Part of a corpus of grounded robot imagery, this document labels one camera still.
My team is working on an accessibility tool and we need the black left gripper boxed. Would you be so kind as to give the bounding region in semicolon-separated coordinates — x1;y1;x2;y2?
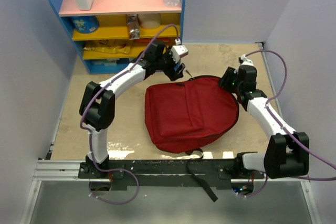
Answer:
155;46;185;81

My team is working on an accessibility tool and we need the red backpack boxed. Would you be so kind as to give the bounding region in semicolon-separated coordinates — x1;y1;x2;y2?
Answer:
144;74;240;202

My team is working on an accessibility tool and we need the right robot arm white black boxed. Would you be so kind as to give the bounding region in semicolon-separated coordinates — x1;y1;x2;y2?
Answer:
218;65;309;179

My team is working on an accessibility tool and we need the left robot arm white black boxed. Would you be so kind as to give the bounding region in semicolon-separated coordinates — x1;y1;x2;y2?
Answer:
79;39;188;178

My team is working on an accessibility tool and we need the yellow chips bag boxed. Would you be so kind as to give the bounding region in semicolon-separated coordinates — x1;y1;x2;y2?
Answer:
83;39;133;55

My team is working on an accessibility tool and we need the red flat box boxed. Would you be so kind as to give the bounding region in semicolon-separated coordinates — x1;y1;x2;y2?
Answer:
136;38;171;44

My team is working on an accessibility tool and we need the white round container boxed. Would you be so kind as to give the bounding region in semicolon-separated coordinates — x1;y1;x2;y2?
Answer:
138;14;161;29

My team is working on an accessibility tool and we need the silver snack packet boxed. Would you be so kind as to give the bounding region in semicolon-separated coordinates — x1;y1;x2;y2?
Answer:
127;14;140;40

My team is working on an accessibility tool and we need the blue shelf unit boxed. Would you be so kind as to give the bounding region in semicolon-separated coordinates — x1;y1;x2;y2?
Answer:
49;0;185;74

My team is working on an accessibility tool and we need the blue snack can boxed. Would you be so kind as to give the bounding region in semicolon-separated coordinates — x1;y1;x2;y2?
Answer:
71;16;99;34

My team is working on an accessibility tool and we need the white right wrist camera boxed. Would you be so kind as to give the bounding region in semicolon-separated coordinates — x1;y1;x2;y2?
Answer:
238;54;254;67

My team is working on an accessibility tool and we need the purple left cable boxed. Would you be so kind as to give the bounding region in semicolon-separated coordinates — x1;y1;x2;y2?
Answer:
80;24;182;205

